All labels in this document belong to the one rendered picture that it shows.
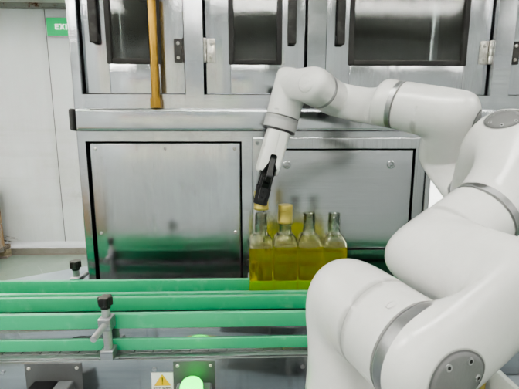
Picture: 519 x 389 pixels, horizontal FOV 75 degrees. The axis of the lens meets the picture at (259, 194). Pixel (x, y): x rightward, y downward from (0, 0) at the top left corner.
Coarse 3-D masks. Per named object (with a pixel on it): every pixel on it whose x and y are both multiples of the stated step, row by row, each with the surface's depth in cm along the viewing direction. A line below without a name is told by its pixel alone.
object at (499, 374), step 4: (500, 372) 70; (492, 376) 71; (496, 376) 70; (500, 376) 69; (504, 376) 68; (488, 380) 72; (492, 380) 71; (496, 380) 70; (500, 380) 69; (504, 380) 68; (508, 380) 67; (488, 384) 72; (492, 384) 71; (496, 384) 70; (500, 384) 69; (504, 384) 68; (508, 384) 67; (512, 384) 66; (488, 388) 72; (492, 388) 71; (496, 388) 70; (500, 388) 69; (504, 388) 68; (508, 388) 67; (512, 388) 66; (516, 388) 65
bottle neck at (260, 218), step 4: (260, 212) 81; (264, 212) 81; (256, 216) 79; (260, 216) 78; (264, 216) 79; (256, 220) 79; (260, 220) 79; (264, 220) 79; (256, 224) 79; (260, 224) 79; (264, 224) 79; (256, 228) 79; (260, 228) 79; (264, 228) 79; (256, 232) 79; (260, 232) 79; (264, 232) 79
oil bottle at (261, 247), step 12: (252, 240) 79; (264, 240) 78; (252, 252) 78; (264, 252) 78; (252, 264) 79; (264, 264) 79; (252, 276) 79; (264, 276) 79; (252, 288) 80; (264, 288) 80
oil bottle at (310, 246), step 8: (304, 240) 79; (312, 240) 79; (320, 240) 79; (304, 248) 79; (312, 248) 79; (320, 248) 79; (304, 256) 79; (312, 256) 79; (320, 256) 79; (304, 264) 80; (312, 264) 80; (320, 264) 80; (304, 272) 80; (312, 272) 80; (304, 280) 80; (304, 288) 80
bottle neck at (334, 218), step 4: (332, 212) 81; (336, 212) 81; (328, 216) 80; (332, 216) 79; (336, 216) 79; (340, 216) 80; (328, 220) 80; (332, 220) 79; (336, 220) 79; (340, 220) 80; (328, 224) 80; (332, 224) 79; (336, 224) 79; (340, 224) 80; (328, 228) 80; (332, 228) 80; (336, 228) 79; (328, 232) 80; (332, 232) 80; (336, 232) 80
